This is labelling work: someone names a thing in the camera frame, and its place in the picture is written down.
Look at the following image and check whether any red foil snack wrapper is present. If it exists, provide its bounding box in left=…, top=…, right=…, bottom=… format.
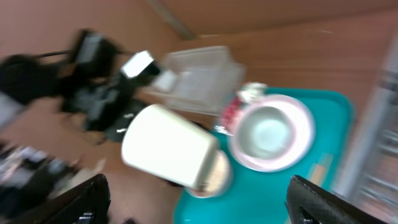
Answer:
left=213, top=96, right=242, bottom=136

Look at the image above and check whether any teal serving tray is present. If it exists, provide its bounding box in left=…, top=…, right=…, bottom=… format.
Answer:
left=173, top=88, right=354, bottom=224

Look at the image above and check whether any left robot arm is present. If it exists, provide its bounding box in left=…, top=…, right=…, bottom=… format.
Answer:
left=1, top=29, right=159, bottom=144

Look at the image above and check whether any white round bowl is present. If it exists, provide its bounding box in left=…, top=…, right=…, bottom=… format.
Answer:
left=234, top=106, right=294, bottom=159

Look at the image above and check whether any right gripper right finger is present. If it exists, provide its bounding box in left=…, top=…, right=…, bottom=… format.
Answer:
left=285, top=175, right=386, bottom=224

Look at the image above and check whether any pink round plate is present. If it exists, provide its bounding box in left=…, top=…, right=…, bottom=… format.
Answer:
left=228, top=94, right=315, bottom=172

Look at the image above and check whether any white paper cup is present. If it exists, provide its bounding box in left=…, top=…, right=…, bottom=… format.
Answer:
left=121, top=104, right=219, bottom=189

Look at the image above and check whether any small bowl with food scraps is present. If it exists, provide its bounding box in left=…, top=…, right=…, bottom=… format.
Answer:
left=185, top=150, right=233, bottom=198

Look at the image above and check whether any crumpled white napkin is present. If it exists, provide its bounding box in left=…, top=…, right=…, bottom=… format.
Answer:
left=237, top=82, right=268, bottom=104

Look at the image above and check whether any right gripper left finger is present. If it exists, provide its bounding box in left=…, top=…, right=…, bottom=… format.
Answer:
left=9, top=174, right=111, bottom=224

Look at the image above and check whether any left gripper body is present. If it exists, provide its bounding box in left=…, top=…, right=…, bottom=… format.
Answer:
left=60, top=73, right=147, bottom=143

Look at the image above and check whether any grey dishwasher rack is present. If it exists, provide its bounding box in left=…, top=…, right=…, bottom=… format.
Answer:
left=333, top=37, right=397, bottom=223

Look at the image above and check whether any clear plastic storage bin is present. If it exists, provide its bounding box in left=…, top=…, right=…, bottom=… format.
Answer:
left=144, top=45, right=246, bottom=115

